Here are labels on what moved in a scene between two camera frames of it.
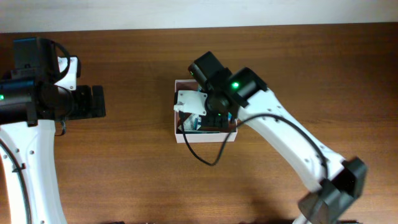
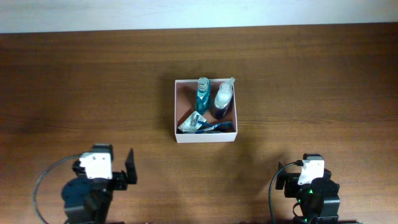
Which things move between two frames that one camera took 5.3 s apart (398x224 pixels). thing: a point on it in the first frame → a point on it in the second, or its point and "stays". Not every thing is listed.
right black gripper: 214,121 → 280,182
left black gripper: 86,101 → 123,180
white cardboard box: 198,137 stays
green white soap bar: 188,124 stays
